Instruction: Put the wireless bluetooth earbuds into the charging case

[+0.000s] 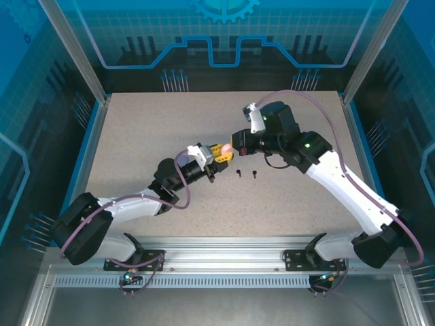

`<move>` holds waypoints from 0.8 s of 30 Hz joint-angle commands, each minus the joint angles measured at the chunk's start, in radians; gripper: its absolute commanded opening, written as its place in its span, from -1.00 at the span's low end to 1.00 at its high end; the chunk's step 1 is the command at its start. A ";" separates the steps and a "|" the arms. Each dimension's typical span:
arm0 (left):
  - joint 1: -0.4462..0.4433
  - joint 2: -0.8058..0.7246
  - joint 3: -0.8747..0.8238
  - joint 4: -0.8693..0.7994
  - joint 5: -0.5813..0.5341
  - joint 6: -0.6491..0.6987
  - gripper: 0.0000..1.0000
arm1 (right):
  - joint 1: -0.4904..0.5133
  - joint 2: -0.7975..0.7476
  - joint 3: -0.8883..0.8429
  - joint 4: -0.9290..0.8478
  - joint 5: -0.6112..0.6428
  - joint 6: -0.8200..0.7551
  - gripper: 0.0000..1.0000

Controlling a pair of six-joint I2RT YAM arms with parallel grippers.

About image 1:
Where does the blue table edge strip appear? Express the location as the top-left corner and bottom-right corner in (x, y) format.
(346, 100), (404, 248)
(58, 100), (111, 221)

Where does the grey metal tray panel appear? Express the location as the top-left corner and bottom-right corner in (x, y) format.
(42, 287), (408, 326)

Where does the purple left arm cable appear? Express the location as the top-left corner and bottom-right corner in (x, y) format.
(60, 149), (192, 296)

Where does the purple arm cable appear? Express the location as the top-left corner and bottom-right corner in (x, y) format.
(60, 149), (192, 296)
(256, 89), (425, 296)

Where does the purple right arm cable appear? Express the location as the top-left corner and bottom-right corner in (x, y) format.
(256, 89), (425, 296)

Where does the aluminium side rail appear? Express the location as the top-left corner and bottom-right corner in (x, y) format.
(341, 94), (388, 238)
(66, 96), (113, 220)

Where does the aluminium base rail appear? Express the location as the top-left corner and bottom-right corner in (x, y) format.
(93, 235), (407, 272)

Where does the slotted grey cable duct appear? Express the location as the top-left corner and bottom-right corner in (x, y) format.
(53, 274), (313, 289)

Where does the aluminium frame post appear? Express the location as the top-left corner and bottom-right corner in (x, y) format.
(341, 0), (408, 105)
(37, 0), (111, 105)

